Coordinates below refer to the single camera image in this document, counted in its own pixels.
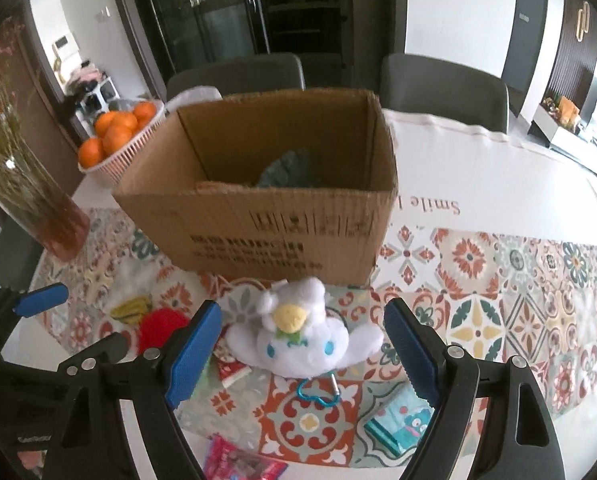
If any dark room door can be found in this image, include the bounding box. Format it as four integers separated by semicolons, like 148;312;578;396
501;0;550;93

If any glass vase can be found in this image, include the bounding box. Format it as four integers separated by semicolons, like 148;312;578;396
0;157;92;262

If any patterned table runner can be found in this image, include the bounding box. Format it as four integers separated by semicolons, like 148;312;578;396
26;207;597;466

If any white plastic basket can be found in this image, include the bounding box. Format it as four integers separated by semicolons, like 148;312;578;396
77;99;166;186

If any small red white packet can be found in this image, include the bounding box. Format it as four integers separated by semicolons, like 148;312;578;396
213;345;252;388

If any red fluffy pom toy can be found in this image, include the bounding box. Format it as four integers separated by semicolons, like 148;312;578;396
137;308;192;356

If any white tv cabinet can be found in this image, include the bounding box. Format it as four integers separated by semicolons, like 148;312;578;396
531;107;597;181

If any pink packet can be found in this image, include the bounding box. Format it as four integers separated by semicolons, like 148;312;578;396
203;435;289;480

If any white shoe rack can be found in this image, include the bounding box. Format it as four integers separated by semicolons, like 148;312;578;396
68;77;119;131

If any teal cartoon tissue packet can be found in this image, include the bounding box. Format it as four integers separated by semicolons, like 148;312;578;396
364;385;434;453

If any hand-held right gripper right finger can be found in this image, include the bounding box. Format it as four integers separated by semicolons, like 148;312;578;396
384;298;566;480

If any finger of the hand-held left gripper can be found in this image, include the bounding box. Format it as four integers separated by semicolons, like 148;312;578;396
3;335;129;372
0;282;70;366

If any blue carabiner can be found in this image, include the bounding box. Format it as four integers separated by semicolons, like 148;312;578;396
297;374;341;407

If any dark slatted wall panel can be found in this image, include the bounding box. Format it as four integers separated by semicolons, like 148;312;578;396
548;0;597;126

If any white plush toy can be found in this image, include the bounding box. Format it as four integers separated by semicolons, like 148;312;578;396
227;276;384;378

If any pile of oranges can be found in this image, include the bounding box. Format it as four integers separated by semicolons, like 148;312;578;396
77;101;158;170

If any dark glass sliding door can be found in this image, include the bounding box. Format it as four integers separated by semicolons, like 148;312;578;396
106;0;409;106

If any dark grey cloth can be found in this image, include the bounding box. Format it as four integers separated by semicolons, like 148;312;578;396
257;147;324;188

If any brown cardboard box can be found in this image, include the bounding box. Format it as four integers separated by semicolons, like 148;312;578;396
112;87;399;290

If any grey dining chair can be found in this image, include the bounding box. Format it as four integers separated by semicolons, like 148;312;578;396
166;52;306;103
379;53;510;135
0;225;44;291

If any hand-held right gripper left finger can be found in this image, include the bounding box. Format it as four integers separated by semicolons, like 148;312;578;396
53;301;222;480

